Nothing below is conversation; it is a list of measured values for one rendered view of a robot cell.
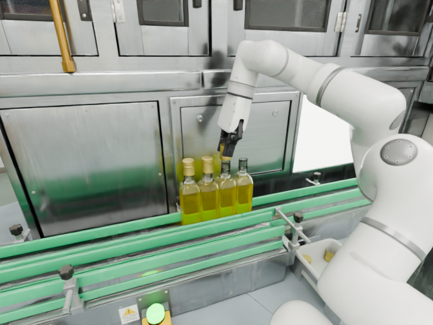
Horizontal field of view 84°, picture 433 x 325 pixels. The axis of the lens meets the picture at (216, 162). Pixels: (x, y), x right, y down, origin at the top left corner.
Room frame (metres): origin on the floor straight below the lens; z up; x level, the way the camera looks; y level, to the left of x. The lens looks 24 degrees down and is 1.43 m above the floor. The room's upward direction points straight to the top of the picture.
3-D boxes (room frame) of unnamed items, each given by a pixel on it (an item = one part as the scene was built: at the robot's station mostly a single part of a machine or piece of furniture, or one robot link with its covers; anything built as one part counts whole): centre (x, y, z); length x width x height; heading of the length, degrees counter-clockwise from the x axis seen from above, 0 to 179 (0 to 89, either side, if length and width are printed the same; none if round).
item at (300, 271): (0.57, -0.36, 0.79); 0.27 x 0.17 x 0.08; 19
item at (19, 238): (0.54, 0.55, 0.94); 0.07 x 0.04 x 0.13; 19
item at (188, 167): (0.63, 0.08, 1.14); 0.04 x 0.04 x 0.04
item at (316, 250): (0.55, -0.37, 0.80); 0.22 x 0.17 x 0.09; 19
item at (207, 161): (0.64, 0.03, 1.14); 0.04 x 0.04 x 0.04
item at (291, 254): (0.62, -0.22, 0.85); 0.09 x 0.04 x 0.07; 19
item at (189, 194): (0.63, 0.08, 0.99); 0.06 x 0.06 x 0.21; 20
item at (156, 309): (0.40, 0.15, 0.84); 0.05 x 0.05 x 0.03
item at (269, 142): (0.89, -0.28, 1.15); 0.90 x 0.03 x 0.34; 109
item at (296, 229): (0.60, -0.23, 0.95); 0.17 x 0.03 x 0.12; 19
